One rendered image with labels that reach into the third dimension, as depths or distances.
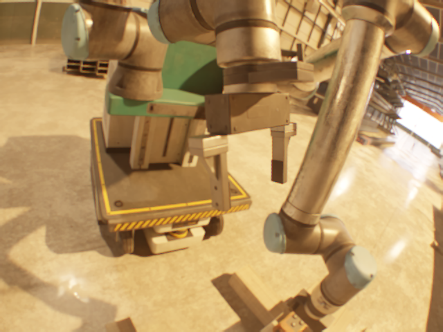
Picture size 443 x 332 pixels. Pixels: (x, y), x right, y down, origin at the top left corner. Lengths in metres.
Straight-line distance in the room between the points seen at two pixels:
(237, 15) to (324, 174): 0.31
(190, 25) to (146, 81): 0.38
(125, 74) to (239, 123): 0.51
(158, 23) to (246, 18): 0.16
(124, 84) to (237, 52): 0.49
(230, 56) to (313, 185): 0.28
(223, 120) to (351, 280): 0.41
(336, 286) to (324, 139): 0.31
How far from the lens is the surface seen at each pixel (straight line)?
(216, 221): 1.20
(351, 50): 0.46
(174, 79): 0.93
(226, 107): 0.27
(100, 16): 0.61
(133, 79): 0.72
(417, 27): 0.58
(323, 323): 0.66
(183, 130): 1.13
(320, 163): 0.44
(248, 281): 1.08
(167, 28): 0.40
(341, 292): 0.55
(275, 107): 0.34
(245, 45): 0.30
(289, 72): 0.27
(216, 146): 0.27
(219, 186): 0.30
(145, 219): 0.87
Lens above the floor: 0.94
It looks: 28 degrees down
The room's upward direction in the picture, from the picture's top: 19 degrees clockwise
